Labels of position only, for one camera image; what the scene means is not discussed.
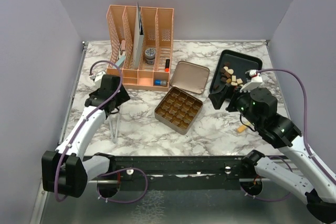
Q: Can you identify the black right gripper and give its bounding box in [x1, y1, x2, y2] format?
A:
[209, 82, 262, 128]

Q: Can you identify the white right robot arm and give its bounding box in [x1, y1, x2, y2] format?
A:
[208, 86, 335, 223]

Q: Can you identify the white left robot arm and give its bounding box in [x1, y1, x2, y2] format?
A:
[41, 74, 130, 198]

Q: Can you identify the gold chocolate tin box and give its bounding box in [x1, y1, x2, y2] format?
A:
[154, 87, 203, 135]

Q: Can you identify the black plastic tray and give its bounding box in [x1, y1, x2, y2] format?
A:
[209, 49, 263, 93]

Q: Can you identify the white upright booklet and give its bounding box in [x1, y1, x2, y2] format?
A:
[132, 3, 144, 69]

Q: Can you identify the tan stick on table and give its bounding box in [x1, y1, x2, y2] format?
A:
[237, 125, 247, 133]

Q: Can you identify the pink stapler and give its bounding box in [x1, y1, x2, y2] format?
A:
[119, 40, 126, 58]

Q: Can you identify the rose gold tin lid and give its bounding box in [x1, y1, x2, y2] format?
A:
[170, 61, 209, 94]

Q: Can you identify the blue grey small bottle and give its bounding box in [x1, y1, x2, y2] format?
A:
[154, 80, 167, 87]

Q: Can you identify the small round patterned jar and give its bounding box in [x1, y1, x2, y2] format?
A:
[144, 47, 156, 65]

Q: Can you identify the peach plastic desk organizer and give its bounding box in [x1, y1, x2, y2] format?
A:
[106, 5, 174, 92]

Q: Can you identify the black orange marker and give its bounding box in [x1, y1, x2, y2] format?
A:
[164, 59, 170, 72]

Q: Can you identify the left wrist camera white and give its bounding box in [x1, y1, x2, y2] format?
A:
[89, 70, 106, 86]

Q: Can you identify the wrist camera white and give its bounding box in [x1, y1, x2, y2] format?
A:
[89, 70, 106, 86]
[239, 69, 263, 93]

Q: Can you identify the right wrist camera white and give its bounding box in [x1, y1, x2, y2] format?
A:
[239, 69, 263, 93]

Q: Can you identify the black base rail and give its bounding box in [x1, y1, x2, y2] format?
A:
[98, 156, 257, 191]

